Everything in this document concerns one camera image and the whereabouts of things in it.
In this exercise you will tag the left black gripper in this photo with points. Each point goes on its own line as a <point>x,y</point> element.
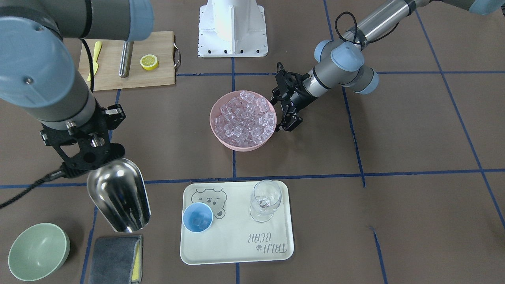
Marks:
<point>303,96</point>

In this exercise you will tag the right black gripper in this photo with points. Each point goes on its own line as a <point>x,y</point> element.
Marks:
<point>116,114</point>

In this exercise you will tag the pink bowl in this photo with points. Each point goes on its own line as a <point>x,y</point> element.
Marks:
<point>242,122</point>

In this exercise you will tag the metal ice scoop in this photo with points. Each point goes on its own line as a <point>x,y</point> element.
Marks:
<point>118,191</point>

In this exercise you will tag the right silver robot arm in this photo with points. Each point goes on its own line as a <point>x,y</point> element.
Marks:
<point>39,75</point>

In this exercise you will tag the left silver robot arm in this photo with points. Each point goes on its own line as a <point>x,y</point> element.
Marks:
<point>392,37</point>

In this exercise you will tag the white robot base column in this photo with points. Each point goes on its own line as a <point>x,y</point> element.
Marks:
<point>232,28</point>

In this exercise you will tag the pile of clear ice cubes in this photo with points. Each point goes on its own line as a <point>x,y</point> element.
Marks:
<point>244,118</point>

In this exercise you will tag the blue plastic cup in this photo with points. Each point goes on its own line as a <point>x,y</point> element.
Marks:
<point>195,207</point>

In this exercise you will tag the ice cubes in cup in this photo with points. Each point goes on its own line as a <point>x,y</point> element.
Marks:
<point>200,221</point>

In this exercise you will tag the clear wine glass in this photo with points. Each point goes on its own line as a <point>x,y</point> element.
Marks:
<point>265,200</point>

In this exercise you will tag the yellow plastic knife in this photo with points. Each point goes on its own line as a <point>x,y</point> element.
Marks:
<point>96,51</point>

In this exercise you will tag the half lemon slice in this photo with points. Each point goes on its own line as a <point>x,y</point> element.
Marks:
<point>149,62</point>

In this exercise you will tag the green bowl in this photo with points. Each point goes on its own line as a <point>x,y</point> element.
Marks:
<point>38,252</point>

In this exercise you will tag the grey folded cloth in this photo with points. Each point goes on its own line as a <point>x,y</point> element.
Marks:
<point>117,260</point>

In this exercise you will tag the wooden cutting board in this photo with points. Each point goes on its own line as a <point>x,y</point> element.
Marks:
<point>160,44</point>

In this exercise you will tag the white bear tray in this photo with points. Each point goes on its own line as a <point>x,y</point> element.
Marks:
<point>233,236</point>

